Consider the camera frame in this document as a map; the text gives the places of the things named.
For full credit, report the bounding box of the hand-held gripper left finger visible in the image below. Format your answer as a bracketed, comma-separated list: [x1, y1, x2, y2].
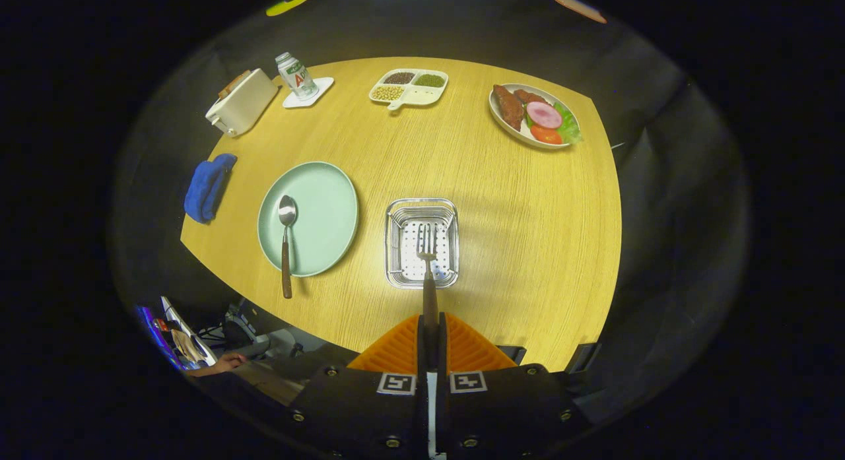
[290, 313, 430, 460]

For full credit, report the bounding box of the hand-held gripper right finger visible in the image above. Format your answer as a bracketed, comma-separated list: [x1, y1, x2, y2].
[436, 313, 592, 460]

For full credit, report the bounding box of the fork with wooden handle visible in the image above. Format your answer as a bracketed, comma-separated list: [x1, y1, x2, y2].
[417, 223, 440, 372]

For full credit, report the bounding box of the spoon with wooden handle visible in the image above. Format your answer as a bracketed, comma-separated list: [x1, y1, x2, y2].
[278, 195, 298, 299]

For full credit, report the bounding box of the light green plate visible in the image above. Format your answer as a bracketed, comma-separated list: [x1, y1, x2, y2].
[257, 161, 359, 278]

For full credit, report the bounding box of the grey chair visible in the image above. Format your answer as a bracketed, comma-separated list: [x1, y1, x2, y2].
[221, 302, 273, 356]

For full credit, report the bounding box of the open laptop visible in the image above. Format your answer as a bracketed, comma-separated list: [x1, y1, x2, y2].
[160, 296, 219, 368]

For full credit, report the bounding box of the white food plate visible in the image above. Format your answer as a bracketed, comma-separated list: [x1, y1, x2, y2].
[489, 84, 582, 150]

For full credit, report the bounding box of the large brown sausage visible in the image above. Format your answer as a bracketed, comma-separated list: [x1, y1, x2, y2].
[492, 84, 525, 131]

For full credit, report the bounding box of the white divided dish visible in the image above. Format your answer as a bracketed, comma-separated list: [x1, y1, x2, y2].
[368, 69, 449, 111]

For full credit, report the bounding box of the pink ham slice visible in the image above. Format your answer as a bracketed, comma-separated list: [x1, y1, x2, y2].
[526, 101, 563, 129]

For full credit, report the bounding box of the green lettuce leaf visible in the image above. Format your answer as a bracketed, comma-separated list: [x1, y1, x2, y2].
[553, 102, 583, 144]

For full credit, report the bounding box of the bright coloured screen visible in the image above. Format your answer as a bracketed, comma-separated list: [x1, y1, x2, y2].
[137, 306, 186, 372]

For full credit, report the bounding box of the blue folded towel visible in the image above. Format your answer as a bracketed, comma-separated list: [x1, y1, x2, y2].
[184, 154, 238, 224]

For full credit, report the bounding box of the black backdrop cloth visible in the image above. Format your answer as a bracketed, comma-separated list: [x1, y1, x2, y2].
[109, 0, 750, 441]

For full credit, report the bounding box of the white square coaster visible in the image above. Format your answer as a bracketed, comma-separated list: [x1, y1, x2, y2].
[283, 77, 335, 109]

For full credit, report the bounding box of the small white drink bottle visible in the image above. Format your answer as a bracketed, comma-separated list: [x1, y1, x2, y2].
[275, 52, 320, 102]

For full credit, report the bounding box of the white toaster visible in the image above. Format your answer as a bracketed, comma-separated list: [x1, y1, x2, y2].
[205, 69, 279, 138]

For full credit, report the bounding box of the metal wire basket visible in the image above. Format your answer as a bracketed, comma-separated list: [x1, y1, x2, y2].
[385, 197, 459, 290]

